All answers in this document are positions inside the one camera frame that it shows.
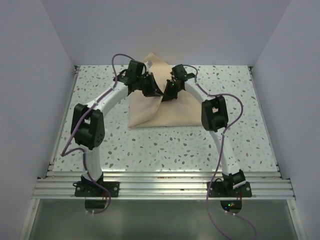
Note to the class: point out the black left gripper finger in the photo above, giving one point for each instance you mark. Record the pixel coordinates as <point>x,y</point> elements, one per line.
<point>153,83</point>
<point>149,91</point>

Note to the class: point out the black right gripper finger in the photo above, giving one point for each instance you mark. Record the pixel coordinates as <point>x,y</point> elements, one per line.
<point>173,93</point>
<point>169,84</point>

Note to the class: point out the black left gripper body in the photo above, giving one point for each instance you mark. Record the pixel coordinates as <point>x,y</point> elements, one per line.
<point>145,81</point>

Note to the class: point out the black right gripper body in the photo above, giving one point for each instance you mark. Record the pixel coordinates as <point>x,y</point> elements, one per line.
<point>175,84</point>

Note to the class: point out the beige cloth drape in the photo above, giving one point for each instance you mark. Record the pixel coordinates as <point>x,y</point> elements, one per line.
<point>149,112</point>

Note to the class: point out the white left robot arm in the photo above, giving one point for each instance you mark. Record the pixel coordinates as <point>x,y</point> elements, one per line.
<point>88,127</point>

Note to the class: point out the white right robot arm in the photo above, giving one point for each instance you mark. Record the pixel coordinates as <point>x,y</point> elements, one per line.
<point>214,119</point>

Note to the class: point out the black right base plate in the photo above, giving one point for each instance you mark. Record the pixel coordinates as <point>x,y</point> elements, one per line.
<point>218,190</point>

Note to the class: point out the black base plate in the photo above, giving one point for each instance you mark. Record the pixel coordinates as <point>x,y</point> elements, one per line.
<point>218,190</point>
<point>89,189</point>

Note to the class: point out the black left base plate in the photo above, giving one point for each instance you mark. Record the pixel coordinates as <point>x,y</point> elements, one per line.
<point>89,189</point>

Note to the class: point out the aluminium rail frame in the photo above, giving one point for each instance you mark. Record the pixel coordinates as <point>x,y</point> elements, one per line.
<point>163,173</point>

